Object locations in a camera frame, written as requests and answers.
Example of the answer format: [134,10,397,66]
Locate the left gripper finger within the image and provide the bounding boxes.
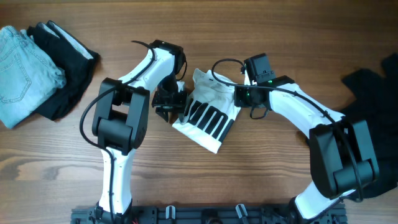
[155,107,170,123]
[178,106,187,123]

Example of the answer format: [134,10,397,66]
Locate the white t-shirt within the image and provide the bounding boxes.
[172,69,241,154]

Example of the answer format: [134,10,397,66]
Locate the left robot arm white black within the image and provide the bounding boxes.
[92,40,187,223]

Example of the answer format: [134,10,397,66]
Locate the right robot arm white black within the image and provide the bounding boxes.
[234,76,379,223]

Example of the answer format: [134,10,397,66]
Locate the black folded garment left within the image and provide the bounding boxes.
[27,21,100,121]

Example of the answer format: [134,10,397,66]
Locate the black garment right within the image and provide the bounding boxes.
[341,54,397,198]

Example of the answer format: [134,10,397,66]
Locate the light blue jeans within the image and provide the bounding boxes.
[1,26,67,129]

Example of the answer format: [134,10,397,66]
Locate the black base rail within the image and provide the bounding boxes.
[70,203,348,224]

